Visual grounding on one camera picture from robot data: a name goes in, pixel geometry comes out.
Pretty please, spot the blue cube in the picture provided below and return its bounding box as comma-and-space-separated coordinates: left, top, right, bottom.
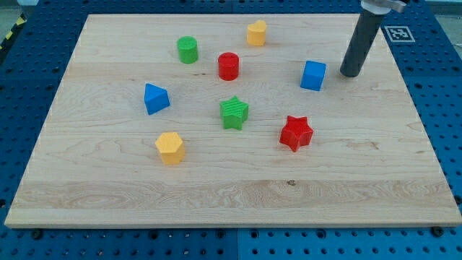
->
300, 61, 326, 91

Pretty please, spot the green star block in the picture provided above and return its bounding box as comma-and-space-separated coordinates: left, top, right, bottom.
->
219, 96, 248, 130

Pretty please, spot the yellow hexagon block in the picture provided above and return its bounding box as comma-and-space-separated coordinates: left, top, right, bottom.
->
155, 132, 186, 165

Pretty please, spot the red star block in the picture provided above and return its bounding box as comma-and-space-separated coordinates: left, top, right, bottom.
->
279, 116, 314, 152

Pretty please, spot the red cylinder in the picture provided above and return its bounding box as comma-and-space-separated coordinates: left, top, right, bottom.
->
218, 52, 240, 81

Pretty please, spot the blue triangular prism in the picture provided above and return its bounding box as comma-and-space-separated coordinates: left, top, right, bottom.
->
144, 83, 170, 115

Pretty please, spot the green cylinder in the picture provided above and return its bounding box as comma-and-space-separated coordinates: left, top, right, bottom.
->
177, 36, 199, 64

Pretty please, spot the yellow heart block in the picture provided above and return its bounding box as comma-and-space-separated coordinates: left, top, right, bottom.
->
247, 19, 267, 46

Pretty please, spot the wooden board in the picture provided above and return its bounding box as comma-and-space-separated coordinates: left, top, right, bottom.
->
5, 14, 461, 228

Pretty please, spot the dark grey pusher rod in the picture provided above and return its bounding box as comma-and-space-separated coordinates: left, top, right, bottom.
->
340, 9, 384, 77

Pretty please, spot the white fiducial marker tag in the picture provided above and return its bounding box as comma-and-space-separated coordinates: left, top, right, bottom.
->
385, 25, 415, 43

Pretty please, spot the silver rod mount clamp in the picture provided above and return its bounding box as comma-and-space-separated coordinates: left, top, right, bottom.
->
360, 0, 407, 15

